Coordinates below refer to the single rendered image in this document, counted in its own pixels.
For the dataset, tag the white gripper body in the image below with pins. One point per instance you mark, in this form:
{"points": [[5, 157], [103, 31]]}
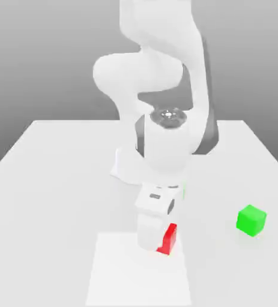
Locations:
{"points": [[150, 230]]}

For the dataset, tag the small red cube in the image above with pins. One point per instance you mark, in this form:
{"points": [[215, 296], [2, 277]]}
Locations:
{"points": [[170, 237]]}

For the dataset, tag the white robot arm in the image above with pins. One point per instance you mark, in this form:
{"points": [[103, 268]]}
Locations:
{"points": [[162, 72]]}

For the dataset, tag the small green cube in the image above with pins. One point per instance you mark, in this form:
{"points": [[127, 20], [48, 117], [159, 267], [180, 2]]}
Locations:
{"points": [[251, 220]]}

